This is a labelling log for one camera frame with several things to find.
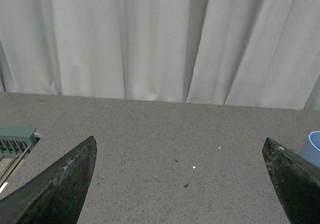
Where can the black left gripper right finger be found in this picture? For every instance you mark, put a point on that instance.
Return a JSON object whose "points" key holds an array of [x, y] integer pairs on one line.
{"points": [[296, 182]]}

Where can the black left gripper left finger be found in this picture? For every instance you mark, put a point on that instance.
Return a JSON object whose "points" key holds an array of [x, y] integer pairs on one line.
{"points": [[57, 194]]}

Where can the light blue cup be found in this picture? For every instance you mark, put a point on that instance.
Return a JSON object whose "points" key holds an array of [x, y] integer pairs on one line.
{"points": [[311, 148]]}

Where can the green utensil rack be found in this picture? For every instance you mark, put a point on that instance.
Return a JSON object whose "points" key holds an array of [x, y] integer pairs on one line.
{"points": [[16, 142]]}

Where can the white curtain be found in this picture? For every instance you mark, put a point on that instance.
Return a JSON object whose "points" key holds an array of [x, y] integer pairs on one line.
{"points": [[257, 53]]}

